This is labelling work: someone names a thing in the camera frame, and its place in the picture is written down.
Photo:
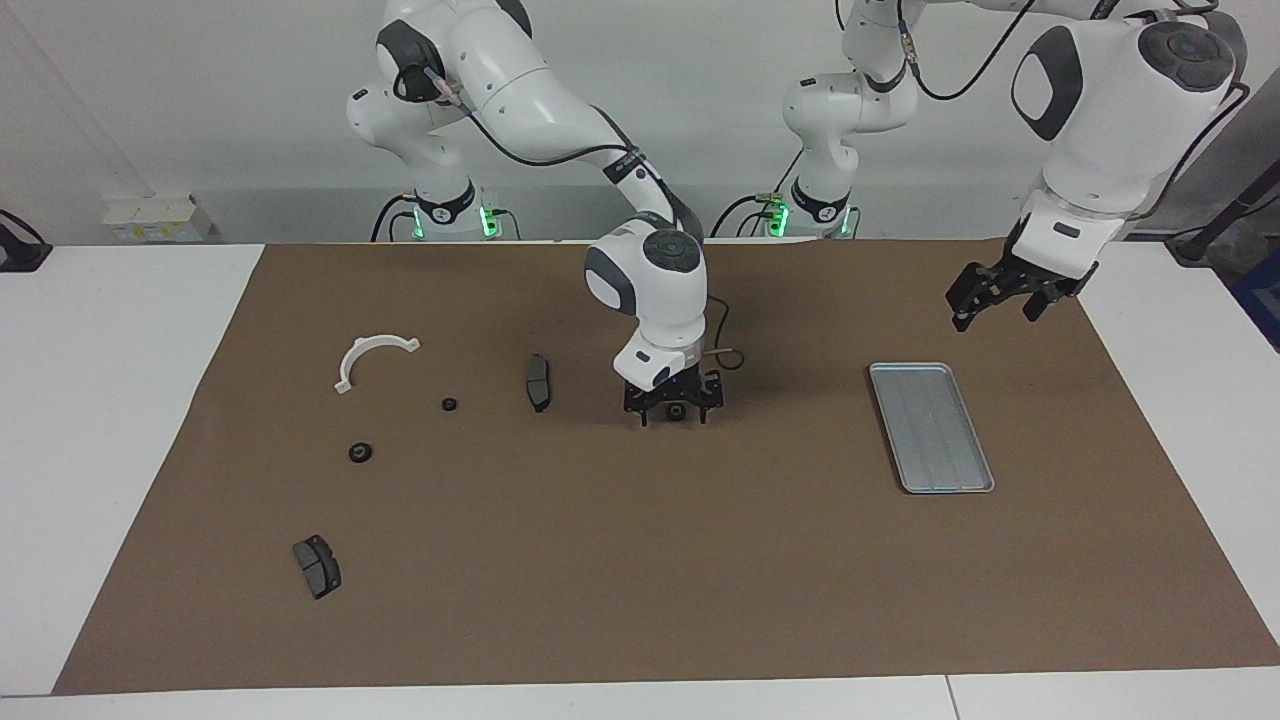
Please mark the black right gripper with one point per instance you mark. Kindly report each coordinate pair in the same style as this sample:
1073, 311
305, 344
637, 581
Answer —
672, 385

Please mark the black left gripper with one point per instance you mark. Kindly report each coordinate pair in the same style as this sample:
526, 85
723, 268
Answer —
1035, 272

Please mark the small black round part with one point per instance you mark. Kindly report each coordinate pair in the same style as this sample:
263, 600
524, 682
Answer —
360, 452
677, 412

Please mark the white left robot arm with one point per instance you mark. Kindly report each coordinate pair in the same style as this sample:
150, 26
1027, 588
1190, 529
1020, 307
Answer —
1110, 130

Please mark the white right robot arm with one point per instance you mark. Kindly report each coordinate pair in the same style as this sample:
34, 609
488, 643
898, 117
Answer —
660, 300

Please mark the silver metal tray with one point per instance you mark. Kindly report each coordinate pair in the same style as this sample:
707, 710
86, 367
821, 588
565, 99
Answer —
930, 430

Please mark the long grey brake pad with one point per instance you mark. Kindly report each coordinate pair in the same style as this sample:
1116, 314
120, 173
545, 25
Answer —
538, 382

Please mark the brown table mat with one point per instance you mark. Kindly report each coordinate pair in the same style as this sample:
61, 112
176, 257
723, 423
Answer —
600, 550

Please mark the black stand pole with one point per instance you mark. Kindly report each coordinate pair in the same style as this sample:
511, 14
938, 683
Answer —
1190, 250

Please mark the blue box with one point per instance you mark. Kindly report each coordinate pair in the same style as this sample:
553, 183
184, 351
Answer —
1262, 295

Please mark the short grey brake pad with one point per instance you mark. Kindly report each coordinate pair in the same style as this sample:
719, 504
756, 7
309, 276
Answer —
316, 566

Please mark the white socket box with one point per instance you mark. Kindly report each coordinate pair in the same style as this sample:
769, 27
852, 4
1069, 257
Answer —
150, 222

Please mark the white curved plastic bracket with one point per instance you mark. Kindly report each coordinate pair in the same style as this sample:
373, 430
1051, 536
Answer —
372, 343

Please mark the black clamp mount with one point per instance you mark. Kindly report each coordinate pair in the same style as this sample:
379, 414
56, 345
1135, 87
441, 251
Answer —
22, 258

